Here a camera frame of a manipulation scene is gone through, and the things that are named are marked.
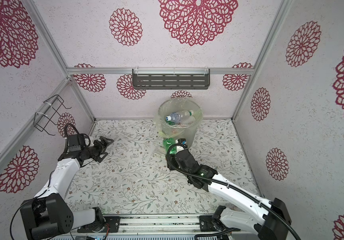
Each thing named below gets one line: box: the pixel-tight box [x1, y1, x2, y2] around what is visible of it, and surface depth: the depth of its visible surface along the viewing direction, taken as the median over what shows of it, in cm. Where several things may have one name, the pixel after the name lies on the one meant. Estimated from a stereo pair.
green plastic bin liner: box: [153, 98, 204, 139], surface depth 95 cm
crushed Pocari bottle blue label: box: [165, 112, 183, 124], surface depth 92 cm
